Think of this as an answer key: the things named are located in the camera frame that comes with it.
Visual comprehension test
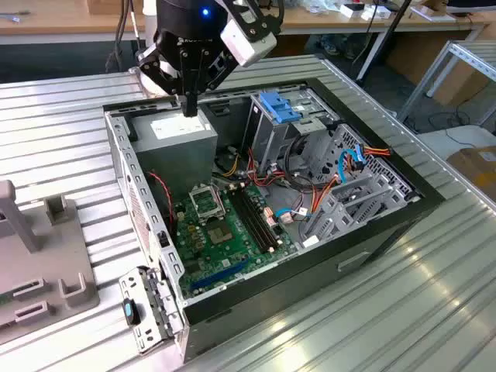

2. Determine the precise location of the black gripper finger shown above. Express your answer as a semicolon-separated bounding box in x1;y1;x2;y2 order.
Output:
191;48;238;116
138;43;191;116

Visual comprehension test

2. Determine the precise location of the grey metal disk bay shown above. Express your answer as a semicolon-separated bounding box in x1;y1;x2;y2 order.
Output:
298;170;422;249

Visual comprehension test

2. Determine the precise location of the empty blue drive carrier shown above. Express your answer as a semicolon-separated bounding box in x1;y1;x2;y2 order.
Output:
259;91;304;124

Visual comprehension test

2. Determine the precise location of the grey metal drive cage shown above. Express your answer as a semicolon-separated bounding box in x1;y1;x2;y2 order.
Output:
247;87;339;175

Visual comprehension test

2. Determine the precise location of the grey power supply unit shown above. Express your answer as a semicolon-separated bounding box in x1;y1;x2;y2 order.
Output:
129;106;220;201

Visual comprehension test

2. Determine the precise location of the wooden desk with grey edge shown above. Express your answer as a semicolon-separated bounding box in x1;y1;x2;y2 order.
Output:
0;0;147;46

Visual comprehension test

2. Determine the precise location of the blue sneaker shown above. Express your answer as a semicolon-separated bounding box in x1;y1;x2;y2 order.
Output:
341;38;358;60
320;34;339;55

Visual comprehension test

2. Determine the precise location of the clear plastic bags pile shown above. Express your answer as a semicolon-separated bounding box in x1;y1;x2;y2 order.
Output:
286;0;344;16

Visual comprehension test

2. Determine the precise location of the metal CPU socket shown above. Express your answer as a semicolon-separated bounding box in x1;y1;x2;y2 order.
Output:
188;184;226;220

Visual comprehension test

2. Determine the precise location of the white box with black top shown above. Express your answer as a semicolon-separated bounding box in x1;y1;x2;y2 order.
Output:
339;2;367;19

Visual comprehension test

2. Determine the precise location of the small grey metal tool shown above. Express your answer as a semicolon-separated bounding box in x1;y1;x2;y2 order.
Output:
0;10;32;22

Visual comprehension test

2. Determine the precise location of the black RAM slot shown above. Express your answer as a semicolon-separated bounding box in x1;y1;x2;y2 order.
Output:
236;185;281;251
226;188;272;255

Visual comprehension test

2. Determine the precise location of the brown square chipset heatsink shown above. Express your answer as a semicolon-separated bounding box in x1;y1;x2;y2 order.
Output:
206;222;236;246

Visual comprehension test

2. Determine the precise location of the white product box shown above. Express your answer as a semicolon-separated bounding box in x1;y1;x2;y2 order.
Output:
362;4;392;20

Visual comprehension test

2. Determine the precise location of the green motherboard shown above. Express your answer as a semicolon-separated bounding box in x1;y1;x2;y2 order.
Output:
172;181;301;300

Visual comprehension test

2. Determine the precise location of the black tripod pole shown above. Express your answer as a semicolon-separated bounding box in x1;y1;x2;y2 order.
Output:
354;0;414;82

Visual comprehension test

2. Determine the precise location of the blue expansion slot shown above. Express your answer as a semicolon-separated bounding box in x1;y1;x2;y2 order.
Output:
188;258;251;290

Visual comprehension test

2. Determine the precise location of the wooden desk with white legs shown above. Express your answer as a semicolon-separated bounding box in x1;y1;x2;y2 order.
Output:
277;0;495;81

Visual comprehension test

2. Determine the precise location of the grey parts rack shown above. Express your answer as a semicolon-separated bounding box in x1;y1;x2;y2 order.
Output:
0;180;101;330

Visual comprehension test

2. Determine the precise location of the white and brown flat box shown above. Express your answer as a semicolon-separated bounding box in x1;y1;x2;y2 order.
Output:
410;3;454;22

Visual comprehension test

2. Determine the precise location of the white flat board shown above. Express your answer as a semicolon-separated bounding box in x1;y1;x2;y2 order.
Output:
418;124;496;160

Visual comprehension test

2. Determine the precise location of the large brown cardboard box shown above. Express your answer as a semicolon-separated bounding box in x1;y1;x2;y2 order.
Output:
387;33;487;108

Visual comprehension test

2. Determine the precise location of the black open PC case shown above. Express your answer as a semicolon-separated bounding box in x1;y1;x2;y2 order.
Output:
101;77;446;363

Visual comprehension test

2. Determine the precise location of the black monitor base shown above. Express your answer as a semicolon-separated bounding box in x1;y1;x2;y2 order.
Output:
445;0;474;17

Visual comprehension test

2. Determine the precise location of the cardboard box with yellow label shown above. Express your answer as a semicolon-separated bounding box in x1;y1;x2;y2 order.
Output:
445;145;496;202

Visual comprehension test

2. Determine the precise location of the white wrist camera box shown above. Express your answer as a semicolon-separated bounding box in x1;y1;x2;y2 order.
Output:
219;17;278;69

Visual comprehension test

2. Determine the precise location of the black cable with metal plug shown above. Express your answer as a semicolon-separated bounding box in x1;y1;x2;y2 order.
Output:
129;0;143;53

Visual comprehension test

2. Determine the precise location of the thick black cable loop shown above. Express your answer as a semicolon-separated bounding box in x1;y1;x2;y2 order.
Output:
284;133;313;191

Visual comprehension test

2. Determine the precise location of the orange wire bundle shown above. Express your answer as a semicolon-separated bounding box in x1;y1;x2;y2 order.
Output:
246;149;338;218

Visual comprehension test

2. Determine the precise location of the red black fan wire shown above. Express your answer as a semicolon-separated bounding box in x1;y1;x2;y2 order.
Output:
146;170;176;236

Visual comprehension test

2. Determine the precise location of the short blue board wire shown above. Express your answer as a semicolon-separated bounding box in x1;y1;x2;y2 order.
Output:
274;208;311;226

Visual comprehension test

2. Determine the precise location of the blue SATA wire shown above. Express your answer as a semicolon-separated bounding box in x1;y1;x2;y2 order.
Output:
336;145;368;186

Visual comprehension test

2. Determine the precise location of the orange red yellow power wire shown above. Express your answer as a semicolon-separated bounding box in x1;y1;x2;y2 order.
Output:
353;143;393;172

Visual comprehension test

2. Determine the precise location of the black blue bracket latch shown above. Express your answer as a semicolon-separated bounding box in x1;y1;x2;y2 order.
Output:
122;297;141;326

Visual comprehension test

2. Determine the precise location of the metal expansion slot bracket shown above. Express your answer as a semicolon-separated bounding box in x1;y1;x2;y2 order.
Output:
118;265;186;356

